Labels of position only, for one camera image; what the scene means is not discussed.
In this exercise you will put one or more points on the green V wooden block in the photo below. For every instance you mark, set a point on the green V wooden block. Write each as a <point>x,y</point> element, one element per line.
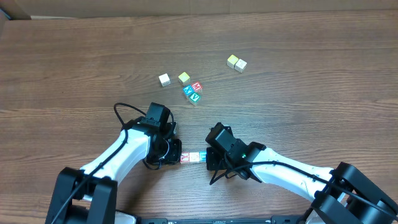
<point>194,98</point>

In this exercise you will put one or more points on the blue X wooden block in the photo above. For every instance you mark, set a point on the blue X wooden block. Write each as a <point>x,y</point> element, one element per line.
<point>188,90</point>

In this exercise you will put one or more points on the yellow ring wooden block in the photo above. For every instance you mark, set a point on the yellow ring wooden block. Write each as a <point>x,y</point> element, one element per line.
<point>240,65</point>

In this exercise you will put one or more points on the plain cream wooden block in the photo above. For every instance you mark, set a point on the plain cream wooden block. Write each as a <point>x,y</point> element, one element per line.
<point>194,157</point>

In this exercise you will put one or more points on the white picture wooden block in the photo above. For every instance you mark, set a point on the white picture wooden block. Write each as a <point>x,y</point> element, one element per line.
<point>164,79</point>

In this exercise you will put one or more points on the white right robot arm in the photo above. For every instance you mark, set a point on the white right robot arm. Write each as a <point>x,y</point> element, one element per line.
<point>340,195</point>

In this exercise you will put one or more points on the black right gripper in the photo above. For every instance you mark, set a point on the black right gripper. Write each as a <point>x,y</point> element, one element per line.
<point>211,158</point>

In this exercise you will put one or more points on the yellow top wooden block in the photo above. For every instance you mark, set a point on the yellow top wooden block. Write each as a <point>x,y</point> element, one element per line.
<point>231,61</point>

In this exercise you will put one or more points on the red M wooden block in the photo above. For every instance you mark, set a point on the red M wooden block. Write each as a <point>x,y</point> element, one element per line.
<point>197,87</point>

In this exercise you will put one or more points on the blue D wooden block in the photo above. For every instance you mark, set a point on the blue D wooden block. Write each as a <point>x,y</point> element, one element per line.
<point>202,156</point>

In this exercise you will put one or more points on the red Y wooden block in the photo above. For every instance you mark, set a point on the red Y wooden block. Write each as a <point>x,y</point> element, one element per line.
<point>185,157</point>

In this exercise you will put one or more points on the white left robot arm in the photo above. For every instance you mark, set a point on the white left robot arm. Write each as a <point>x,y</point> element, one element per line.
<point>88,194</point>

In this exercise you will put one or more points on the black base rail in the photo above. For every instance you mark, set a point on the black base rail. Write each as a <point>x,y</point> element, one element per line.
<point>217,220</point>

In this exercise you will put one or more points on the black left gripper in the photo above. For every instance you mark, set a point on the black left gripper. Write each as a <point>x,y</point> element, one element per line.
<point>175,151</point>

